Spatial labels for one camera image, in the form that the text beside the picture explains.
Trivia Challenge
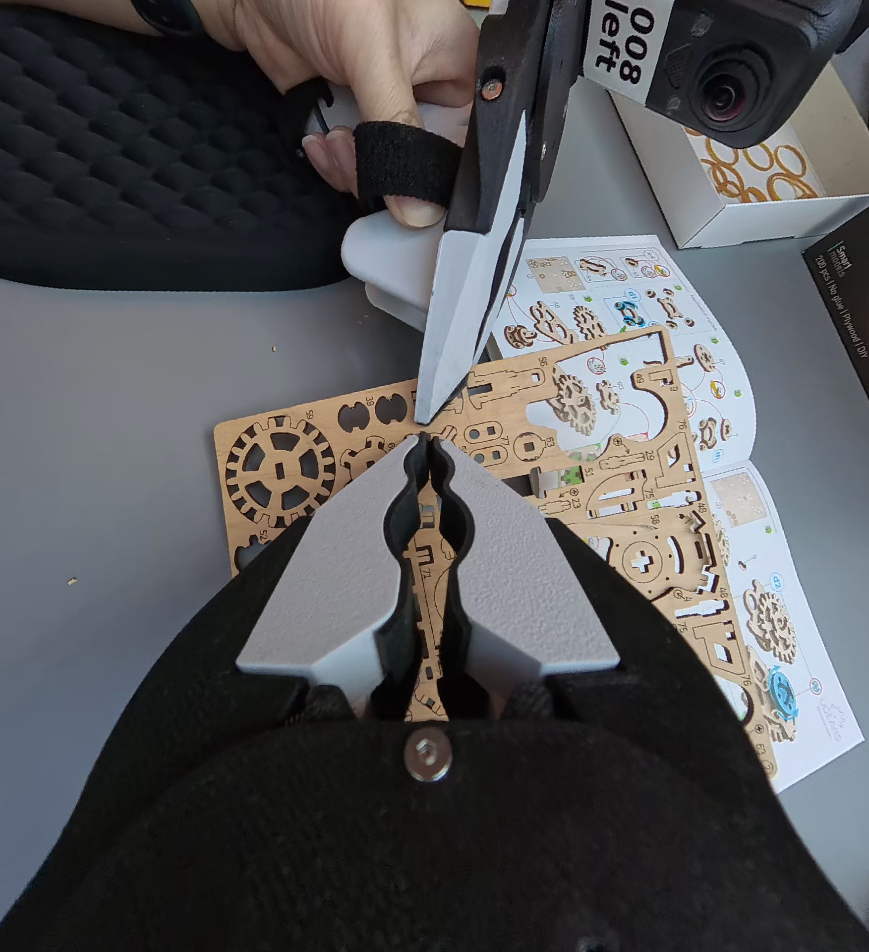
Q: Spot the person's left hand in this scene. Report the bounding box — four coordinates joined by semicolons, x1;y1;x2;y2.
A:
204;0;483;228

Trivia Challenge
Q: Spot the pile of tan rubber bands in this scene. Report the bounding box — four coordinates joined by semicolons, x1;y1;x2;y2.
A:
691;126;825;205

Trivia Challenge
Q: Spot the wooden puzzle parts sheet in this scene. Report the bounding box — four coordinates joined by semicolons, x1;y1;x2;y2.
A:
213;323;777;782

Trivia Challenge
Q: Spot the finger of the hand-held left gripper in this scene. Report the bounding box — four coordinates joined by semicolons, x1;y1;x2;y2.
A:
470;212;538;373
413;110;528;426

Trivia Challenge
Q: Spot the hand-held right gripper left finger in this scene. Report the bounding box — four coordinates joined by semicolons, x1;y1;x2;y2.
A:
235;433;429;718

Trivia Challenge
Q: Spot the grey desk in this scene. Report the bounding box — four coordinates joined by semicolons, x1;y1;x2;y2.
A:
0;59;869;952

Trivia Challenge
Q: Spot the illustrated instruction booklet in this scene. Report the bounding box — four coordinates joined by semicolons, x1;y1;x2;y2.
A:
490;234;867;793

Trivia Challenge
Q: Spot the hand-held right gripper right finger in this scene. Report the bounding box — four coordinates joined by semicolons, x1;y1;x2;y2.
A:
428;437;623;718

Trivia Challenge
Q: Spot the black quilted cushion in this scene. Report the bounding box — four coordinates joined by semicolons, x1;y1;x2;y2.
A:
0;7;376;293

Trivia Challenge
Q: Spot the white cardboard box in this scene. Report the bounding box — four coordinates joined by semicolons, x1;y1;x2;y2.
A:
609;59;869;250

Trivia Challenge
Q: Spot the black wristband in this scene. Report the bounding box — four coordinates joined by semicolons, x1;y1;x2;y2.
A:
129;0;206;38

